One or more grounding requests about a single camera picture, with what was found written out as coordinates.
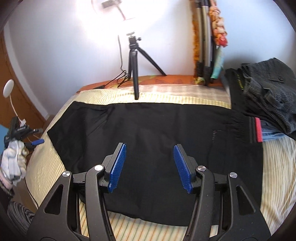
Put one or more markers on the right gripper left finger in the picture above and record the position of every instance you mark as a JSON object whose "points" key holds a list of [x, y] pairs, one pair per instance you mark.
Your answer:
{"points": [[58, 216]]}

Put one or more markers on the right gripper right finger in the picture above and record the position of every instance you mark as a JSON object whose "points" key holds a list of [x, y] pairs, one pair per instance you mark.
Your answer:
{"points": [[240, 217]]}

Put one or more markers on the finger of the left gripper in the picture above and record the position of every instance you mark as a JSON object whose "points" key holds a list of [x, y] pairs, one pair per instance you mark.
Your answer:
{"points": [[33, 144]]}

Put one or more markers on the black pants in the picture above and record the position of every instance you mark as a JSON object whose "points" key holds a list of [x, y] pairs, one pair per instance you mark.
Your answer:
{"points": [[149, 187]]}

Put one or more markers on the striped sleeve forearm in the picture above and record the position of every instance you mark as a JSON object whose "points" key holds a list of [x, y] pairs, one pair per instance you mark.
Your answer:
{"points": [[19, 216]]}

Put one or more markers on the white gloved left hand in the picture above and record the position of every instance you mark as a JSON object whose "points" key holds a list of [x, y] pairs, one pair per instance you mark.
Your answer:
{"points": [[13, 164]]}

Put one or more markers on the yellow striped towel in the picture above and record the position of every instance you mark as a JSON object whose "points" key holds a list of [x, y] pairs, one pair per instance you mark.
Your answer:
{"points": [[278, 191]]}

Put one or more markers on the folded blue jeans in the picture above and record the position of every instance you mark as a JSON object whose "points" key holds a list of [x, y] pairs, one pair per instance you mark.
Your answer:
{"points": [[270, 132]]}

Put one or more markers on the black folded garment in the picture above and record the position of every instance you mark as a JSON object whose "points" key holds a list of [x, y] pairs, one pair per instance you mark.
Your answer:
{"points": [[236, 84]]}

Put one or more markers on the black mini tripod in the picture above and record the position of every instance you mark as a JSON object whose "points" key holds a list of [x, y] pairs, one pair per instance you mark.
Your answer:
{"points": [[133, 62]]}

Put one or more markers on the orange floral scarf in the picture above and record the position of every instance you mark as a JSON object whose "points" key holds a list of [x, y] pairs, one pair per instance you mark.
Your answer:
{"points": [[219, 35]]}

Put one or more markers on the folded silver tripod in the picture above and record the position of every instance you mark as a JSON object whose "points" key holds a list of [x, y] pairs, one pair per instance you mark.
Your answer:
{"points": [[204, 63]]}

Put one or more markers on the dark grey corduroy pants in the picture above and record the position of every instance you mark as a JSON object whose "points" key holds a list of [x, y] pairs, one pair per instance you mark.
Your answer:
{"points": [[271, 85]]}

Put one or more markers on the ring light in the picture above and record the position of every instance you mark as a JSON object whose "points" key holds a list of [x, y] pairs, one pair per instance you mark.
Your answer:
{"points": [[94, 21]]}

